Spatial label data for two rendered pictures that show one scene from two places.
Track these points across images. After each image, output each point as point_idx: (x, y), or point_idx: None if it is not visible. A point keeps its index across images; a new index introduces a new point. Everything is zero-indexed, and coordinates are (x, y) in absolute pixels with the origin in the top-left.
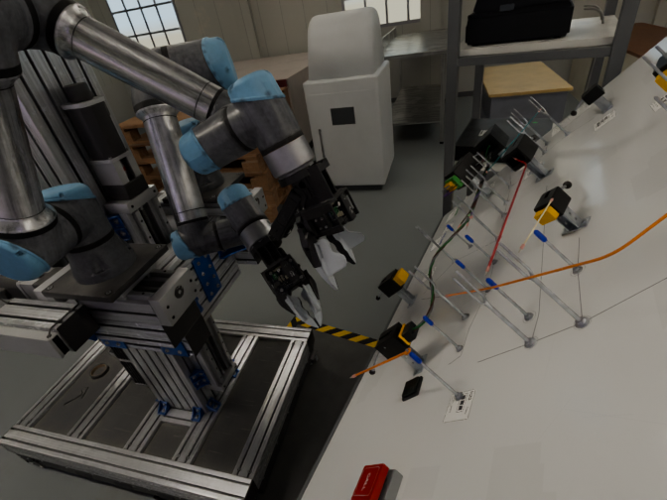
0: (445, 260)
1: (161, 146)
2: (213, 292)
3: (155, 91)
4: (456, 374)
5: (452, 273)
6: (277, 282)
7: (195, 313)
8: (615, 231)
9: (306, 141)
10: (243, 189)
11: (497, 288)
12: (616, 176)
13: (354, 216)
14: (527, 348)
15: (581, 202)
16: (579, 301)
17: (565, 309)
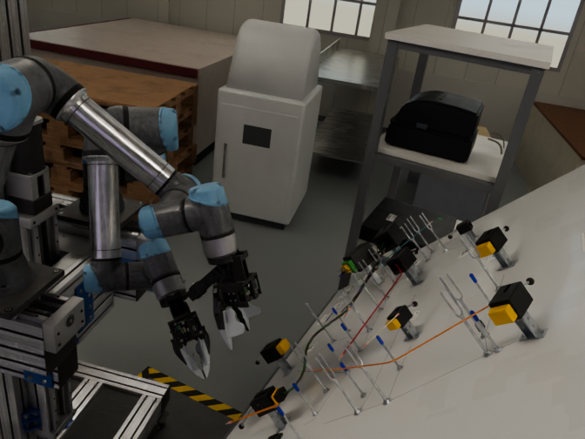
0: (326, 338)
1: (99, 189)
2: (85, 323)
3: (123, 163)
4: (307, 431)
5: (327, 352)
6: (179, 333)
7: (71, 344)
8: (427, 347)
9: (235, 236)
10: (165, 245)
11: (346, 370)
12: (447, 305)
13: (258, 296)
14: (355, 415)
15: (424, 318)
16: (392, 388)
17: (378, 391)
